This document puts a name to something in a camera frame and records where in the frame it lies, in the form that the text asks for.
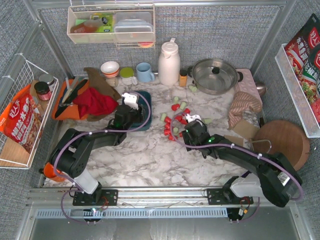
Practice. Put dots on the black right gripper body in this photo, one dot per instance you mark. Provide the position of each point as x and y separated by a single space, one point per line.
194 125

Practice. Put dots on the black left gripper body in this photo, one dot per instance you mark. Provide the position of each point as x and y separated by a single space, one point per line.
136 114

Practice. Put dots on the teal storage basket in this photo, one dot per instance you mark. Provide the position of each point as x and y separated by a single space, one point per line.
144 100

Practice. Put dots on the striped pink cloth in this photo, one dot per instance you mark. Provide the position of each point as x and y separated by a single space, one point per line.
242 101

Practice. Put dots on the brown cardboard square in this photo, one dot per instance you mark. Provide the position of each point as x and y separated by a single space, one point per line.
235 140
245 129

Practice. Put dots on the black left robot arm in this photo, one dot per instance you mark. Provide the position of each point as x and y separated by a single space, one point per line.
71 154

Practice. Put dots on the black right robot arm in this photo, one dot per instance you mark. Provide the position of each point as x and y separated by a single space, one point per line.
278 179

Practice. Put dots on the red coffee capsule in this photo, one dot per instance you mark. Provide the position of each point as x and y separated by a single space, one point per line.
184 122
187 111
175 107
168 120
172 137

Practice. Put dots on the green coffee capsule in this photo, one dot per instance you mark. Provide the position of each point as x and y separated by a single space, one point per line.
192 88
163 117
182 105

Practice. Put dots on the red cloth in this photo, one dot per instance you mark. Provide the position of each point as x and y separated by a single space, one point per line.
91 102

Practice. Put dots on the green lid white cup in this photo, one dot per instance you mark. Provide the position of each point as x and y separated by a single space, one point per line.
127 76

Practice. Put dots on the light blue mug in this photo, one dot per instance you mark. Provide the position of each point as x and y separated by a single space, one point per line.
144 73

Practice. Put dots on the brown cloth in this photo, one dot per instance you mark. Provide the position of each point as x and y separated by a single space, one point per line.
99 83

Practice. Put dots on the white orange striped bowl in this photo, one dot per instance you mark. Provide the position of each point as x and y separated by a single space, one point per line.
110 69

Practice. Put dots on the orange tray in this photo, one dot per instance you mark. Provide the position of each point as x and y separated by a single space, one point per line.
63 110

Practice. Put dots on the black knife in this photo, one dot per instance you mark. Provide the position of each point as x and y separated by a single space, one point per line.
71 94

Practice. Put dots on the steel pot with lid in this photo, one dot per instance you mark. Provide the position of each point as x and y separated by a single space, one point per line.
214 76

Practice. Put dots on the orange spice bottle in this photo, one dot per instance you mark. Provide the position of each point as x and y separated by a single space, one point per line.
183 75

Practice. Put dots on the white thermos jug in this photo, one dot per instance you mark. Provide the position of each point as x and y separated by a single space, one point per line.
169 63

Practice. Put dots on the pink egg tray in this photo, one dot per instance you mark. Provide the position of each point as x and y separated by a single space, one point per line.
247 84

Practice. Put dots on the round wooden cutting board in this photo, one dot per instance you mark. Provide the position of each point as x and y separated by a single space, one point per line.
286 138

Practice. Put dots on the steel ladle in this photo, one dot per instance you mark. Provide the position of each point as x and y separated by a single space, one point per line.
261 88

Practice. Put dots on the dark lid jar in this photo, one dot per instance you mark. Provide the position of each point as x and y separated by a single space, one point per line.
43 91

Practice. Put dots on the clear plastic food container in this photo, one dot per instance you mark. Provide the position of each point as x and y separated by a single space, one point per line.
133 26

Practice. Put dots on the orange cup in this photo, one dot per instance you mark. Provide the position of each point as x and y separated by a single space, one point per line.
49 173

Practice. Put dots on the green snack packet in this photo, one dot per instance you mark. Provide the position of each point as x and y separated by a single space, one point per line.
108 22

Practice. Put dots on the orange seasoning bag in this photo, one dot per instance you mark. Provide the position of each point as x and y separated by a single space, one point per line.
20 122

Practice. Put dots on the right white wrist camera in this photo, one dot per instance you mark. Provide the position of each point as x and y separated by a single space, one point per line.
190 118

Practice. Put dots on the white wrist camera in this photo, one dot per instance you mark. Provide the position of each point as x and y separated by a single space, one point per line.
131 100
190 118

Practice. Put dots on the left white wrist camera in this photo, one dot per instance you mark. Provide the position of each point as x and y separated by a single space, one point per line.
131 100

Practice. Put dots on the metal wire trivet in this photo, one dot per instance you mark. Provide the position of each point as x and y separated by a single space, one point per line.
261 145

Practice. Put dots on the white wall basket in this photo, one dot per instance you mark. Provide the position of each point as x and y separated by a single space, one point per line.
79 14

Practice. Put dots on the left white wire basket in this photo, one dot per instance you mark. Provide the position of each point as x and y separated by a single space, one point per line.
13 155

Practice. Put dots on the aluminium front rail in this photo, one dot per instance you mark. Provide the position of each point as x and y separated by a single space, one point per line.
130 197

